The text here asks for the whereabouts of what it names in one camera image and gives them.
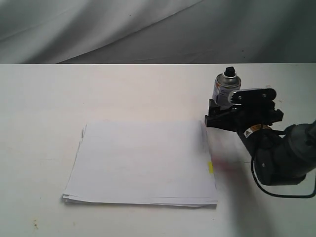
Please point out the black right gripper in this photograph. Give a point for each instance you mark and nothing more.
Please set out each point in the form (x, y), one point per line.
(252, 121)

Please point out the white spray paint can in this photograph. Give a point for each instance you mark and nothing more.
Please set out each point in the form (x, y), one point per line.
(225, 83)

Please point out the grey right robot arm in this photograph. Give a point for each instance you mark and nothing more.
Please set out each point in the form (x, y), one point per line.
(280, 157)

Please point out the yellow sticky tab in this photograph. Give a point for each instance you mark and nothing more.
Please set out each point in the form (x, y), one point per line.
(210, 165)

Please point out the white paper stack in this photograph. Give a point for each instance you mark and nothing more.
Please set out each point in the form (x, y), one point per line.
(153, 163)

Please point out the white backdrop cloth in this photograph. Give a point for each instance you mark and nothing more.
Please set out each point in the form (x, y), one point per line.
(157, 31)

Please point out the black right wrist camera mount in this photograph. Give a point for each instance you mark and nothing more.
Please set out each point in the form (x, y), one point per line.
(255, 96)

